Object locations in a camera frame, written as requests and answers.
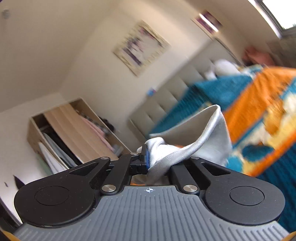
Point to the pink cloth bundle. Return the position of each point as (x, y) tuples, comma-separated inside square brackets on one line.
[(252, 56)]

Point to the white garment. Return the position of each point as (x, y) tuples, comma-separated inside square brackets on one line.
[(203, 135)]

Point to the framed floral wall picture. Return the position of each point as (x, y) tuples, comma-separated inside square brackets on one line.
[(140, 48)]

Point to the pink hanging garment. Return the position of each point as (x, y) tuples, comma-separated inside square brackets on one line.
[(98, 132)]

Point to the small blue item on headboard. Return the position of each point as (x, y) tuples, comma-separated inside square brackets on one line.
[(151, 92)]

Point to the white pillow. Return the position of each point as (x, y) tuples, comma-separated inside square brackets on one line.
[(221, 68)]

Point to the wooden open wardrobe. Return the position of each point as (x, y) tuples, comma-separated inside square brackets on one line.
[(63, 140)]

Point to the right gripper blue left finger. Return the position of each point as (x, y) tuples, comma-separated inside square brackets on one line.
[(120, 172)]

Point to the teal orange floral blanket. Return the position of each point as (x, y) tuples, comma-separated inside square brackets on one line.
[(259, 109)]

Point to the window with grey frame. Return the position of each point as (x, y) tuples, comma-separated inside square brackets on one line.
[(279, 14)]

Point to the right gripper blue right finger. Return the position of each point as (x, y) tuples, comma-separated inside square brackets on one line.
[(182, 179)]

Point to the purple wall poster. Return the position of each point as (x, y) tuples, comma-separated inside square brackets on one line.
[(207, 23)]

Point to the grey tufted headboard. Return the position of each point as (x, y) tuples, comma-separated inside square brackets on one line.
[(153, 109)]

